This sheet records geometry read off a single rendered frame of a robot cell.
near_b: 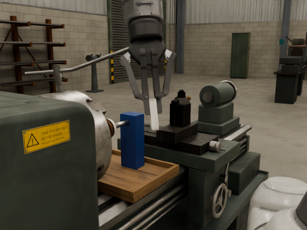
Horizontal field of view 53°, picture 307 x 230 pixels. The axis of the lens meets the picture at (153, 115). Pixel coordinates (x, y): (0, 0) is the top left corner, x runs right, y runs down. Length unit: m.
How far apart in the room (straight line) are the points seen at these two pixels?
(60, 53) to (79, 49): 0.80
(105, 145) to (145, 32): 0.39
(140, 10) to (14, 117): 0.33
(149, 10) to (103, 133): 0.40
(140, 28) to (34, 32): 8.65
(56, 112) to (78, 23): 9.85
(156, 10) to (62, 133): 0.33
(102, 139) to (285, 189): 0.50
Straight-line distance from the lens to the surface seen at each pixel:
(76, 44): 10.37
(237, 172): 1.85
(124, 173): 1.26
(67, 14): 10.20
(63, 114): 0.67
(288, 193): 0.75
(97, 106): 1.00
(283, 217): 0.60
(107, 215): 1.03
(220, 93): 1.87
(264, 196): 0.75
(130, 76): 0.68
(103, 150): 0.93
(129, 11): 0.70
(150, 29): 0.68
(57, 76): 1.01
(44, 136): 0.65
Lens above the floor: 1.38
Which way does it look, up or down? 13 degrees down
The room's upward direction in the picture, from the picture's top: straight up
